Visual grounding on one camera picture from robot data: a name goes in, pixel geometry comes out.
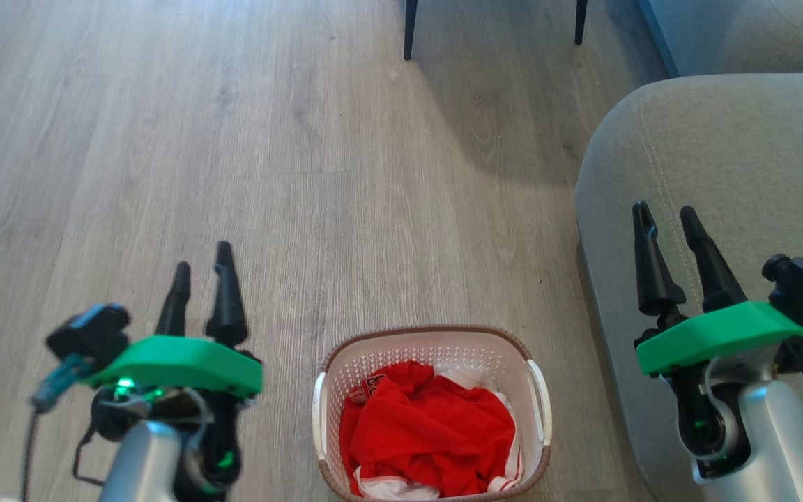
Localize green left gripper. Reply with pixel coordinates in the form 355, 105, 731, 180
88, 241, 263, 441

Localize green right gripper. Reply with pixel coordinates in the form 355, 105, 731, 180
632, 201, 803, 420

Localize white brown-rimmed laundry basket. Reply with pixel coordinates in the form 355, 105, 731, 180
312, 324, 554, 502

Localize grey fabric sofa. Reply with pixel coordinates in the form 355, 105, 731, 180
574, 72, 803, 502

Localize blue grey sofa panel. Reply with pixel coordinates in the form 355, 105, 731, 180
638, 0, 747, 78

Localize red jersey garment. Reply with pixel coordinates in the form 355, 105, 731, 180
338, 360, 518, 498

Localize grey sofa cushion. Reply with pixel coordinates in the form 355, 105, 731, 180
712, 0, 803, 75

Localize left cable with blue plug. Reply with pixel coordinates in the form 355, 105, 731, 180
21, 353, 97, 502

